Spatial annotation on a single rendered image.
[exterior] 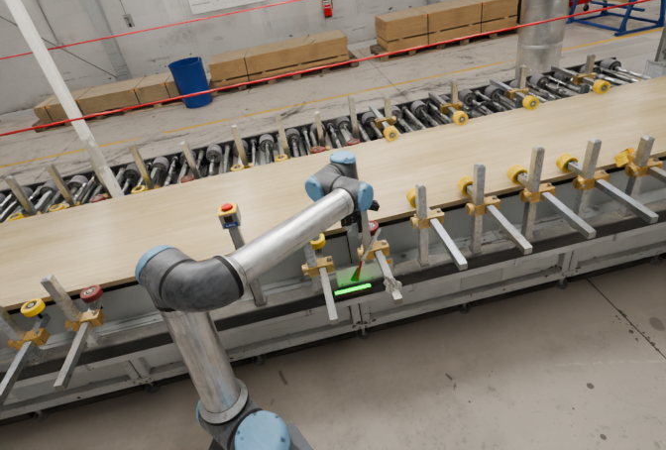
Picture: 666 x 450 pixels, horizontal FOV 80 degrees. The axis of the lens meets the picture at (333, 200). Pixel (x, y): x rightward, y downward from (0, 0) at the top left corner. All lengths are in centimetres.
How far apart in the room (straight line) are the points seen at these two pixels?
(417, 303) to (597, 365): 93
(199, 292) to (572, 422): 188
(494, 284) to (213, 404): 176
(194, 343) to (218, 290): 26
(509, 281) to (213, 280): 200
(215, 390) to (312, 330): 119
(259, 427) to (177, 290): 56
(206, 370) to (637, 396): 200
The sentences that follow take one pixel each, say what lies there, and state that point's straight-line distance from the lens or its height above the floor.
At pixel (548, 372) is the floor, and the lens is 248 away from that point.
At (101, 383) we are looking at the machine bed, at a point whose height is 17.
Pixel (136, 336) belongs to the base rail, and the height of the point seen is 70.
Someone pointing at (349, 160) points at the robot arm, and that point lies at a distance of 137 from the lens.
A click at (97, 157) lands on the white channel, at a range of 265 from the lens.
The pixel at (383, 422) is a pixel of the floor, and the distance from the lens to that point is 226.
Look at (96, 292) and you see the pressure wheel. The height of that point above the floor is 90.
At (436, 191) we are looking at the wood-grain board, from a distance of 201.
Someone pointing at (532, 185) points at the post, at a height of 101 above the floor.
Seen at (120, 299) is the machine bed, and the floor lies 74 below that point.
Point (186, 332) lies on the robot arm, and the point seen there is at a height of 124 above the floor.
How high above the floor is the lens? 201
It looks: 33 degrees down
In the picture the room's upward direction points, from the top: 11 degrees counter-clockwise
